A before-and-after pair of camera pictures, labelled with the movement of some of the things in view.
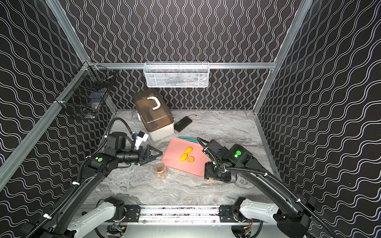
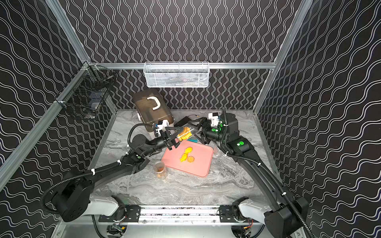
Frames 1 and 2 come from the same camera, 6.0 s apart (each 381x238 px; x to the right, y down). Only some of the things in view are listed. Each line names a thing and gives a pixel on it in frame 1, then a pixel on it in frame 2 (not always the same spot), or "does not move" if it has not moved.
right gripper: x=208 y=173 → x=204 y=121
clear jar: x=211 y=180 → x=186 y=133
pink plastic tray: x=187 y=155 does not move
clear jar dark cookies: x=159 y=170 does not move
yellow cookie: x=183 y=157 does not move
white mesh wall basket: x=176 y=74 does not move
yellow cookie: x=191 y=159 does not move
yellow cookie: x=188 y=149 does not move
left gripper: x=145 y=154 → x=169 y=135
